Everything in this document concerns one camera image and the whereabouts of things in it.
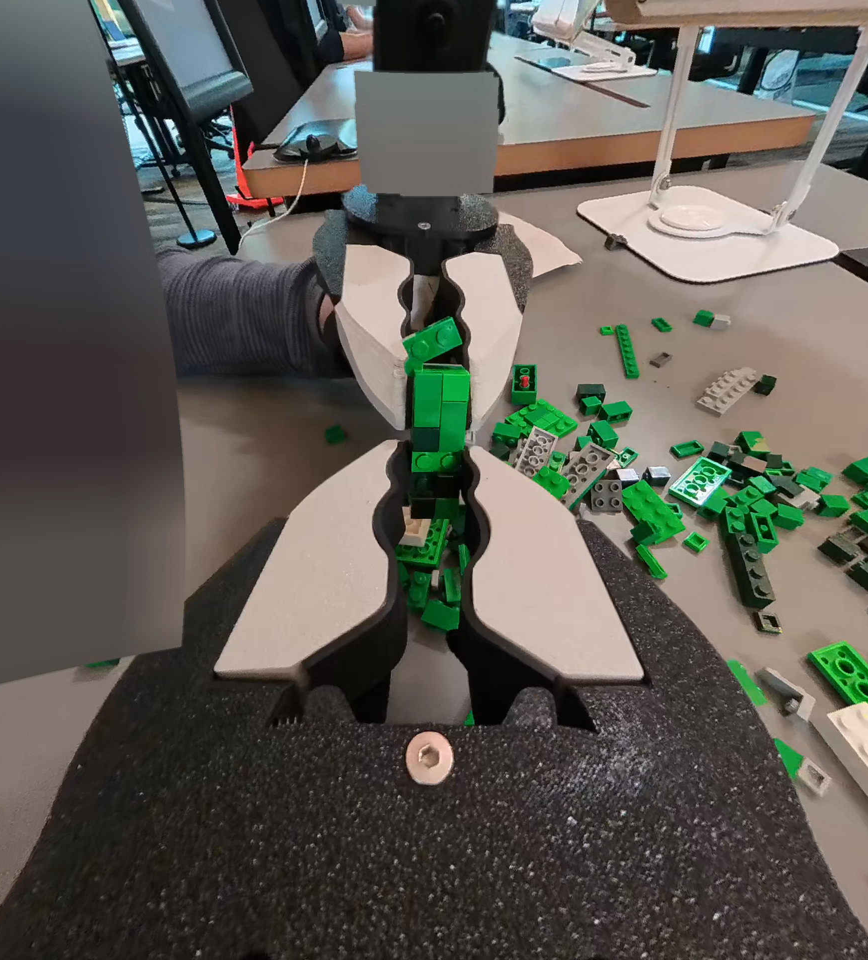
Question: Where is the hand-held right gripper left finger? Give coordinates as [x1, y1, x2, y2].
[212, 439, 411, 725]

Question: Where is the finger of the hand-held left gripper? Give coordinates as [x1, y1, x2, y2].
[335, 243, 414, 436]
[443, 249, 528, 438]

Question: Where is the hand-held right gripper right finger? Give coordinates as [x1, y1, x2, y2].
[445, 444, 646, 730]

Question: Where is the green brick assembly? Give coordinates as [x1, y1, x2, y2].
[401, 316, 474, 519]

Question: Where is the another person's forearm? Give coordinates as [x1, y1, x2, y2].
[314, 0, 375, 65]

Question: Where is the person's left forearm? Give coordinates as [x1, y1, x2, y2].
[156, 247, 352, 380]

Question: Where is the grey desk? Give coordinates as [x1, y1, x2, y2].
[0, 161, 868, 960]

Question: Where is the white paper sheet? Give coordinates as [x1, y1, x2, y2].
[497, 212, 583, 280]

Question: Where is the black round device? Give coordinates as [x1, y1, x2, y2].
[272, 118, 360, 162]

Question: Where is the pile of loose green bricks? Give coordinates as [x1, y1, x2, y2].
[324, 307, 868, 796]

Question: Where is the long dark green brick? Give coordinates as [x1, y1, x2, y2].
[726, 525, 776, 610]

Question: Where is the wood-edged grey table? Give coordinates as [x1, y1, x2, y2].
[242, 30, 817, 200]

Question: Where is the white stand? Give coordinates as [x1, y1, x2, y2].
[531, 0, 660, 82]
[576, 22, 868, 286]

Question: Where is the light grey studded brick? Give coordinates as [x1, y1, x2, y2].
[696, 366, 761, 417]

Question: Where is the black monitor on stand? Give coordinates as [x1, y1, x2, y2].
[89, 0, 255, 252]

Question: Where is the long green plate with holes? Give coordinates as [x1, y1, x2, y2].
[809, 641, 868, 751]

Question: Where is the light wooden board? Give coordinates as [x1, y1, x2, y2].
[602, 0, 868, 33]

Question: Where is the white cable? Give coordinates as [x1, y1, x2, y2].
[239, 153, 311, 237]

